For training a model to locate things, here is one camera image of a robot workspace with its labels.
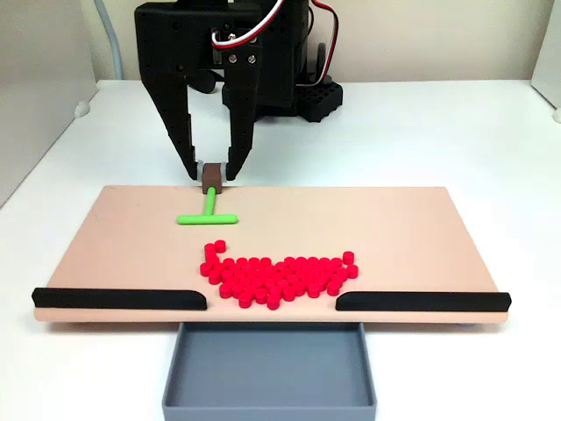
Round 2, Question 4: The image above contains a green T-shaped pusher tool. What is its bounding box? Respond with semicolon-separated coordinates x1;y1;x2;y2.
175;162;239;227

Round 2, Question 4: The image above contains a grey container tray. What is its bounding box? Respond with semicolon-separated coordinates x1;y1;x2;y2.
160;321;378;421

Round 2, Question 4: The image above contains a beige board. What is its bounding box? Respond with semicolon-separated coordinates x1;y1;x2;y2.
32;184;512;328

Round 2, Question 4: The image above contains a black foam barrier strip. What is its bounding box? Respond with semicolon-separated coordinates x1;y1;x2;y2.
335;290;513;313
31;287;208;312

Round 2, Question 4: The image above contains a red white black gripper cable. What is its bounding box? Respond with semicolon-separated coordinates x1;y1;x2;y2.
211;0;288;50

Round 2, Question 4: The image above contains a red white black servo cable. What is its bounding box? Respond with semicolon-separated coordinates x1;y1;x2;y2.
309;0;342;85

